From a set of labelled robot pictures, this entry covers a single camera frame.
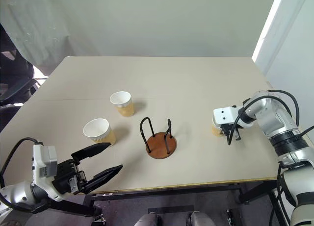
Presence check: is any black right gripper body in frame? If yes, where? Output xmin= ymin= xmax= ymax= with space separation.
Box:
xmin=220 ymin=123 xmax=238 ymax=138

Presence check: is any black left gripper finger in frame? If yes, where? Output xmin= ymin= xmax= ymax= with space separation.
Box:
xmin=71 ymin=142 xmax=111 ymax=166
xmin=80 ymin=164 xmax=124 ymax=194

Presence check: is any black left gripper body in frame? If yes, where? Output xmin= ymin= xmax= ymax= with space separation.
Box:
xmin=52 ymin=159 xmax=87 ymax=195

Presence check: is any ribbed tan paper cup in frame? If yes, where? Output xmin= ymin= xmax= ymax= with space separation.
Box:
xmin=211 ymin=118 xmax=228 ymax=138
xmin=82 ymin=118 xmax=117 ymax=147
xmin=109 ymin=91 xmax=135 ymax=118

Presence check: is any black table caster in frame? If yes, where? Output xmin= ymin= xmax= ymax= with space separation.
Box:
xmin=226 ymin=208 xmax=237 ymax=225
xmin=94 ymin=205 xmax=106 ymax=224

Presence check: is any dark grey rounded shape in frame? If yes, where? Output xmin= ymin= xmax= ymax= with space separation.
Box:
xmin=134 ymin=212 xmax=164 ymax=226
xmin=187 ymin=210 xmax=215 ymax=226

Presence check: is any black floor mat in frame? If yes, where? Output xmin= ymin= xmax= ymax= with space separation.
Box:
xmin=147 ymin=204 xmax=195 ymax=215

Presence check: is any black office chair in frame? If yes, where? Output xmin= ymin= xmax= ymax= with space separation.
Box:
xmin=0 ymin=22 xmax=47 ymax=133

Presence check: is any translucent white curtain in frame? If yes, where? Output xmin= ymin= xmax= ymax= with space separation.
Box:
xmin=0 ymin=0 xmax=72 ymax=68

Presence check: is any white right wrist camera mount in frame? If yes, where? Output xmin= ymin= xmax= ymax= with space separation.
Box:
xmin=212 ymin=106 xmax=240 ymax=126

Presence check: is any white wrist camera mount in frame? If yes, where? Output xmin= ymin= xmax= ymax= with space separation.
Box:
xmin=32 ymin=144 xmax=63 ymax=202
xmin=212 ymin=106 xmax=240 ymax=126

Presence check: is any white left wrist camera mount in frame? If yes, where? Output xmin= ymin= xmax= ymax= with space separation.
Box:
xmin=32 ymin=144 xmax=63 ymax=202

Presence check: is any black right shoulder cable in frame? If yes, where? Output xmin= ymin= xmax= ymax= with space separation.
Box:
xmin=269 ymin=125 xmax=314 ymax=226

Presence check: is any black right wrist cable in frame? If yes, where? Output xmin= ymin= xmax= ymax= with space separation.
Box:
xmin=233 ymin=89 xmax=300 ymax=138

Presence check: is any wire cup holder wooden base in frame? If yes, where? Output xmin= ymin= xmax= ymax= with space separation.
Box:
xmin=139 ymin=116 xmax=178 ymax=160

